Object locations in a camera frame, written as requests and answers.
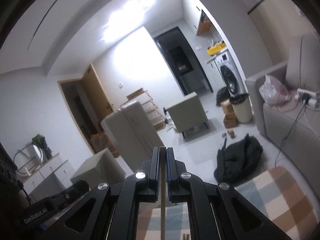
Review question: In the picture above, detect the beige armchair near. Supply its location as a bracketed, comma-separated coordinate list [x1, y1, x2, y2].
[70, 148, 125, 190]

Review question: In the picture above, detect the black backpack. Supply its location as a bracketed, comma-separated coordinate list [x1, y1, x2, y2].
[214, 134, 263, 184]

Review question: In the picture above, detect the white plastic bag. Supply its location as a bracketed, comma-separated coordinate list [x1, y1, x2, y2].
[259, 74, 291, 106]

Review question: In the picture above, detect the wooden chopstick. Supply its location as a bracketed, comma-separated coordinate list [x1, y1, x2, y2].
[160, 146, 166, 240]

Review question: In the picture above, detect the wooden shoe rack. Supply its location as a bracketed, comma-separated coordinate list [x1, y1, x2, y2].
[121, 88, 166, 131]

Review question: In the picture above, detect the white power strip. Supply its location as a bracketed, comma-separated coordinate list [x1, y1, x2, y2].
[297, 88, 319, 108]

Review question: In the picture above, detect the cardboard box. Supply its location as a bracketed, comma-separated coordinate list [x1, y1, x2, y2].
[220, 99, 234, 115]

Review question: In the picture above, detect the white drawer cabinet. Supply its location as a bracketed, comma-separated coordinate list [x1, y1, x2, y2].
[17, 153, 75, 202]

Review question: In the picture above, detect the wooden door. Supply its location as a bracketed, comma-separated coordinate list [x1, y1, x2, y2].
[80, 63, 114, 131]

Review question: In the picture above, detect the beige armchair far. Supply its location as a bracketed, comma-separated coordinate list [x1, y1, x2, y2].
[166, 92, 209, 139]

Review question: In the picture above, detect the black garbage bag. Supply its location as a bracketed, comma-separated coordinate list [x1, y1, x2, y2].
[216, 87, 231, 107]

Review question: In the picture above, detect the cream trash bin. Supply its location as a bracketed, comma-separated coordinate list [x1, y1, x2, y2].
[229, 93, 253, 124]

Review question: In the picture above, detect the white ribbed suitcase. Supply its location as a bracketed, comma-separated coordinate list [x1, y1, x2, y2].
[101, 101, 164, 172]

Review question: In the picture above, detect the white washing machine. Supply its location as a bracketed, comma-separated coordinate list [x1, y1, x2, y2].
[214, 50, 246, 96]

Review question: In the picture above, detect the beige armchair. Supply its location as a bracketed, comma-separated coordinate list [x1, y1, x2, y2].
[166, 92, 209, 139]
[70, 148, 125, 190]

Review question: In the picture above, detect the grey sofa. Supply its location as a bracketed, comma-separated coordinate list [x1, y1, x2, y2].
[245, 33, 319, 194]

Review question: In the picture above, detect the yellow crate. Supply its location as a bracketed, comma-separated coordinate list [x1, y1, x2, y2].
[207, 42, 226, 56]

